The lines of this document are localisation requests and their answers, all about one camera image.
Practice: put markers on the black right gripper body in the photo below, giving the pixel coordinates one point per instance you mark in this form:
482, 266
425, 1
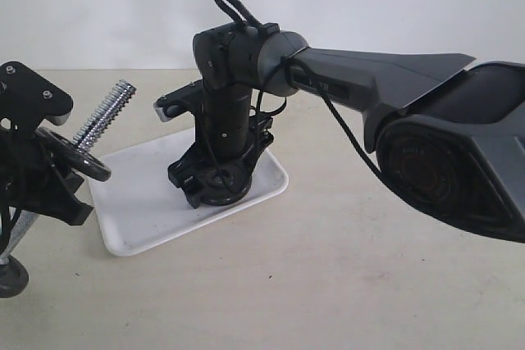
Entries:
212, 148

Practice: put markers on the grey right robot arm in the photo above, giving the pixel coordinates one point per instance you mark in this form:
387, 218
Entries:
447, 133

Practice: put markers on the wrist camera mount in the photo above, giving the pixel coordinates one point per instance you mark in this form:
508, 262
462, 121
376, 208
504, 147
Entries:
185, 99
27, 99

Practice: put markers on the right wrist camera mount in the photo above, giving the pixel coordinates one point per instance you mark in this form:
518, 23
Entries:
185, 99

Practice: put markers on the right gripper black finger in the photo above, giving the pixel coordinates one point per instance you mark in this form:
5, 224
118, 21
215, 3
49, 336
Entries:
192, 188

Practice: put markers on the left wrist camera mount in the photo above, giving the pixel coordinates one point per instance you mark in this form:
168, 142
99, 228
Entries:
27, 99

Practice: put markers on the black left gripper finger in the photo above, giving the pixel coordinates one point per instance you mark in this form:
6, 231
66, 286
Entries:
74, 212

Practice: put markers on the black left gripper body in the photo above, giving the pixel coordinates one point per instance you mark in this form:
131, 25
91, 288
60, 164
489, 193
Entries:
27, 173

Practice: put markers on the chrome threaded dumbbell bar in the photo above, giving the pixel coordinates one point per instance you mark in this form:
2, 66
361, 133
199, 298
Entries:
103, 115

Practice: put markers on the white rectangular plastic tray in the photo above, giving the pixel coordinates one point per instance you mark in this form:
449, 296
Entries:
138, 208

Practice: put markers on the black weight plate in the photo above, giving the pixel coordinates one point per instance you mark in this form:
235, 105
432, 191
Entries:
79, 160
14, 278
225, 186

